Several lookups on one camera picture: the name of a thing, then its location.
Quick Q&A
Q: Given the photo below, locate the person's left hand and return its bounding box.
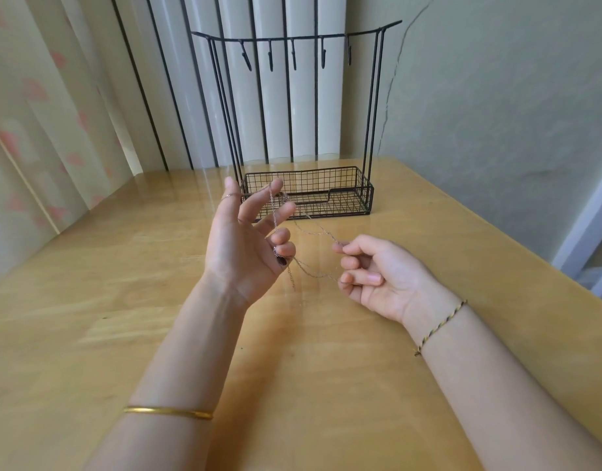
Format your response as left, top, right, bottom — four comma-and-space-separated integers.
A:
199, 175, 299, 312

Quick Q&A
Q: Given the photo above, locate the person's right hand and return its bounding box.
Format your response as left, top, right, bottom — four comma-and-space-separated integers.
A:
331, 233, 461, 336

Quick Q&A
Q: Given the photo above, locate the chain necklace with pendant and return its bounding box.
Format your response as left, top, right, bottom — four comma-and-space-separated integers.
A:
217, 184, 345, 283

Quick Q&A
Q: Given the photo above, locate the black wire jewelry rack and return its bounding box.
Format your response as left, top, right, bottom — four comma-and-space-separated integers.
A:
190, 19, 403, 222

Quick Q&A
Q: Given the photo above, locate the person's left forearm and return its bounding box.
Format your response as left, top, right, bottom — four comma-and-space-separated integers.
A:
83, 277, 251, 471

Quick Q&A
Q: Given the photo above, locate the person's right forearm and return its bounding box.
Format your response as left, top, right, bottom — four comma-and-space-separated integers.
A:
417, 302, 602, 471

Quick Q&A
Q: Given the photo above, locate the white black-striped curtain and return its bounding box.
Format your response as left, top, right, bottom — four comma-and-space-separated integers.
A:
69, 0, 348, 173

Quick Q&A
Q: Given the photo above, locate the gold bangle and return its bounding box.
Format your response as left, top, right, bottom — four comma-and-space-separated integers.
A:
122, 404, 215, 422

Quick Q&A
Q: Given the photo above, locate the pink floral curtain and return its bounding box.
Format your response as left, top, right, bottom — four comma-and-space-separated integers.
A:
0, 0, 142, 288

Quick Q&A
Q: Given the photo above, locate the braided cord bracelet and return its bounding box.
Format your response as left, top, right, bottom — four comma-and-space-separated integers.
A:
414, 298, 469, 357

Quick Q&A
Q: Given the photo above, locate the white door frame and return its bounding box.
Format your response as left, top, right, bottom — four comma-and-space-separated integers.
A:
553, 154, 602, 307

